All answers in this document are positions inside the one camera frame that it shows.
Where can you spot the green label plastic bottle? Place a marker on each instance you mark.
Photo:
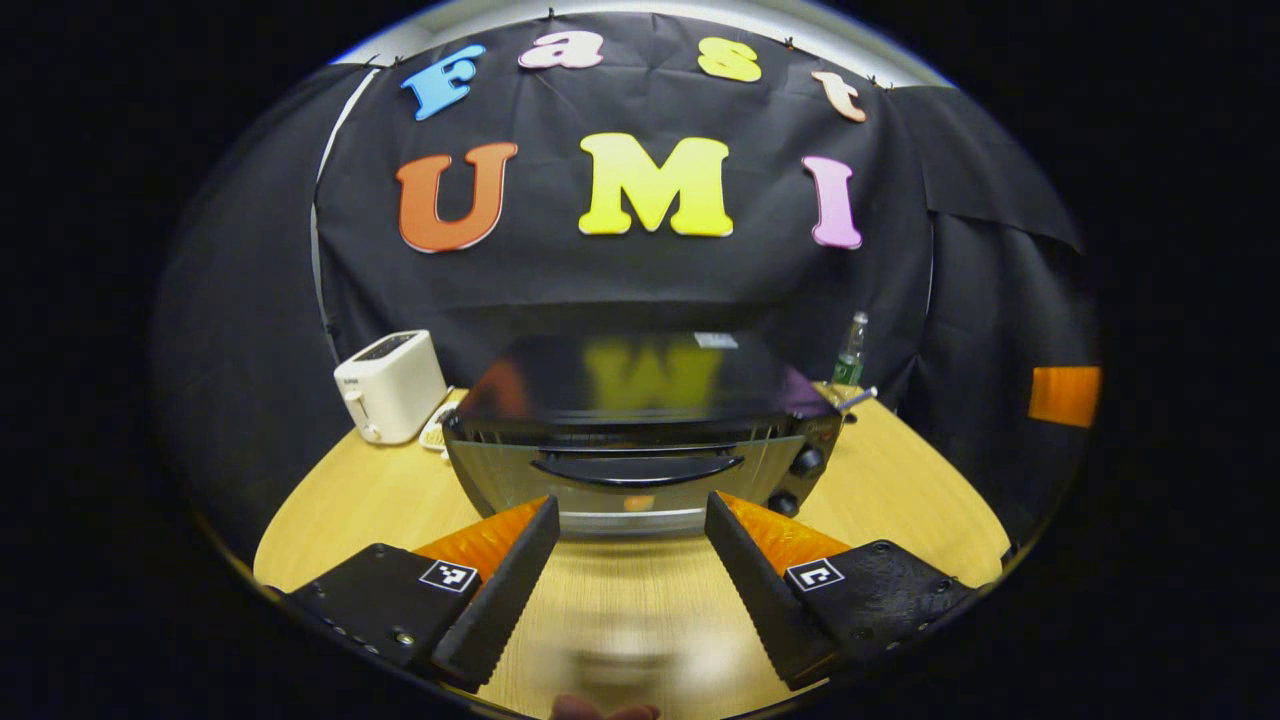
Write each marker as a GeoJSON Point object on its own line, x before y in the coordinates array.
{"type": "Point", "coordinates": [852, 355]}

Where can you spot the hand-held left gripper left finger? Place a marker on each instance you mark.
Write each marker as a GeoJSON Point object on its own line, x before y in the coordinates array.
{"type": "Point", "coordinates": [510, 590]}

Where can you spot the black electric oven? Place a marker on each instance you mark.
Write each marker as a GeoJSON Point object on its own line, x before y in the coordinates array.
{"type": "Point", "coordinates": [640, 400]}

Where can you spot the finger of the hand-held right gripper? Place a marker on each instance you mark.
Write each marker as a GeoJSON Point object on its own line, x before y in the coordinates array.
{"type": "Point", "coordinates": [1065, 397]}

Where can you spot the striped pen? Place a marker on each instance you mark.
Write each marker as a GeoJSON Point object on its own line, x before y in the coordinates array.
{"type": "Point", "coordinates": [860, 398]}

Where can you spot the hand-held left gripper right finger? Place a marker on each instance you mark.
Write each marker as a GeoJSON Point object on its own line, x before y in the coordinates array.
{"type": "Point", "coordinates": [755, 590]}

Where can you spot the white toaster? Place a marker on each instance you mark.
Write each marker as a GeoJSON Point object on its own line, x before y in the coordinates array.
{"type": "Point", "coordinates": [395, 390]}

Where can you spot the small plate with dark food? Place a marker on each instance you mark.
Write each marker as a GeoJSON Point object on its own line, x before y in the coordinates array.
{"type": "Point", "coordinates": [438, 425]}

